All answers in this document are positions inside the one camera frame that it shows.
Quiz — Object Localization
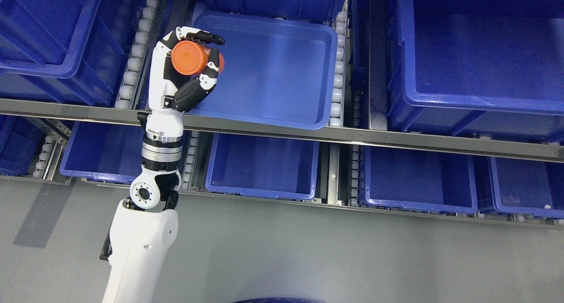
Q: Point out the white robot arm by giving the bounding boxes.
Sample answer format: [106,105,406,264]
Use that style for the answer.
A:
[102,110,183,303]

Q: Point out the blue bin upper left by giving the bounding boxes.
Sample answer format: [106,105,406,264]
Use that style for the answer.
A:
[0,0,146,107]

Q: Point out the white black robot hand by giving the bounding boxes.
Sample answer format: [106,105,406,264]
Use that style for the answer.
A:
[145,26,225,142]

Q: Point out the blue bin far right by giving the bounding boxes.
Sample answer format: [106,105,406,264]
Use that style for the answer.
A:
[474,157,564,219]

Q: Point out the blue bin far left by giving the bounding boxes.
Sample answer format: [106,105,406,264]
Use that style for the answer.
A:
[0,115,44,176]

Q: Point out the blue bin upper right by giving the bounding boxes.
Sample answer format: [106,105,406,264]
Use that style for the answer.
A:
[387,0,564,143]

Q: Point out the blue bin lower centre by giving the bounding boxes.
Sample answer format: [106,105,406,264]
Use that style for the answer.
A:
[205,133,320,200]

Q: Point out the metal shelf rack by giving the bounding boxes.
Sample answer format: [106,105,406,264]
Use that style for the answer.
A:
[0,0,564,229]

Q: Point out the blue bin upper centre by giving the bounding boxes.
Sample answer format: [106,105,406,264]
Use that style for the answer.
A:
[190,12,337,130]

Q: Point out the blue bin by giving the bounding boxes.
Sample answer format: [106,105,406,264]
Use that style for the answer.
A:
[59,121,147,185]
[190,12,337,130]
[205,133,320,200]
[474,157,564,219]
[0,0,146,107]
[358,146,478,214]
[0,115,44,176]
[387,0,564,143]

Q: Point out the blue bin lower left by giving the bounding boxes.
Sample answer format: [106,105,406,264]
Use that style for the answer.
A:
[59,121,147,185]

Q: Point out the blue bin lower right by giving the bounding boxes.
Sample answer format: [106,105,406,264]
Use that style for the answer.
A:
[358,146,478,214]

